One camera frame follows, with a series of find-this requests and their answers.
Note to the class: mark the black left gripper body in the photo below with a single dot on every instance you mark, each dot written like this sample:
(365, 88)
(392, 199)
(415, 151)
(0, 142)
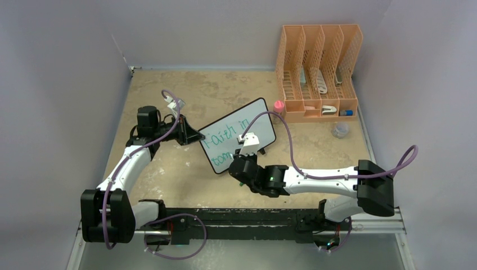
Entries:
(178, 134)

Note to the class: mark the white whiteboard black frame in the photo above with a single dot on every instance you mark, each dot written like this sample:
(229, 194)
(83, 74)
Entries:
(220, 141)

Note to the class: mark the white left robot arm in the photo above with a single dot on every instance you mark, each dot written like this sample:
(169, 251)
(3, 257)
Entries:
(106, 212)

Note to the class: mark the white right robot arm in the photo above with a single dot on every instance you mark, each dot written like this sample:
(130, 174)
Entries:
(359, 189)

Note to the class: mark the pink cartoon bottle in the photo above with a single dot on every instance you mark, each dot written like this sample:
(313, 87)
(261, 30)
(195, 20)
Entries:
(278, 109)

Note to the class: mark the white stapler in organizer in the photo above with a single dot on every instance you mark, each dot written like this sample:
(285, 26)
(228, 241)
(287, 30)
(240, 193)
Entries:
(328, 110)

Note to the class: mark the white long tool in organizer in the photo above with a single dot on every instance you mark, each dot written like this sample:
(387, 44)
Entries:
(321, 84)

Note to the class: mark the peach plastic file organizer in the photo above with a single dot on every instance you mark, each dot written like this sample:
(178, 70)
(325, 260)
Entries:
(314, 69)

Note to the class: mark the clear small plastic jar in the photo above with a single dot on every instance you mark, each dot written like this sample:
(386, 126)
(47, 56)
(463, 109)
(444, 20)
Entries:
(340, 130)

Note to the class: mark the blue capped item in organizer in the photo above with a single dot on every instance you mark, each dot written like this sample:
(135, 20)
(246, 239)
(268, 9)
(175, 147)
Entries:
(346, 113)

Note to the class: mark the grey tool in organizer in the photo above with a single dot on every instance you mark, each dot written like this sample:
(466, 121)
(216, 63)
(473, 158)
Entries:
(338, 80)

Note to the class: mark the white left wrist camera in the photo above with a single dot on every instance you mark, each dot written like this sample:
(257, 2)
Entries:
(174, 106)

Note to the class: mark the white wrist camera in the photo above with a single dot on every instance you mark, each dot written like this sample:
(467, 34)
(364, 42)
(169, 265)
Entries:
(174, 106)
(249, 144)

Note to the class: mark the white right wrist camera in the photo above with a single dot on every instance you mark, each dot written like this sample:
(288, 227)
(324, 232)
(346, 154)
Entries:
(249, 144)

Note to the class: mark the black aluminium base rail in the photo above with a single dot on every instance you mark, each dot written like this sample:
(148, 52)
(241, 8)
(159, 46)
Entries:
(179, 226)

